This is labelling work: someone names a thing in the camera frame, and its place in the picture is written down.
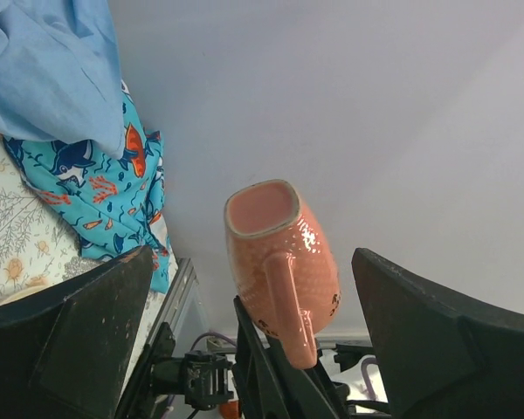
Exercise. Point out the aluminium frame rail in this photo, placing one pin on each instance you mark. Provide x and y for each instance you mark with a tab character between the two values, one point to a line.
181	307

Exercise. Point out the floral table mat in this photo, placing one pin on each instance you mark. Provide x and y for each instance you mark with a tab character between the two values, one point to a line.
37	247

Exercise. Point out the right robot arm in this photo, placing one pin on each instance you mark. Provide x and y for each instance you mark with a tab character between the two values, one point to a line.
204	380

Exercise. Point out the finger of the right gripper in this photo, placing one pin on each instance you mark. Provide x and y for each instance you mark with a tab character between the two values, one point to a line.
269	387

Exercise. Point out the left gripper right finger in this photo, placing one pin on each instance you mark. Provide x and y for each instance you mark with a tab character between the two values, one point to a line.
441	353

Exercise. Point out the pink mug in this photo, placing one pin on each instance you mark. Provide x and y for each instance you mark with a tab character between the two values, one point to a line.
283	268

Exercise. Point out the shark print cloth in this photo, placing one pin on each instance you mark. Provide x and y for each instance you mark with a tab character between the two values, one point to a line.
113	205

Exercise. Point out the light blue shirt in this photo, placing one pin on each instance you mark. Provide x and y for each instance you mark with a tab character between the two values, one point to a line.
60	76

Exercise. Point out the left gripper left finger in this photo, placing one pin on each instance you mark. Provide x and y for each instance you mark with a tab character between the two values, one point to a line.
64	351

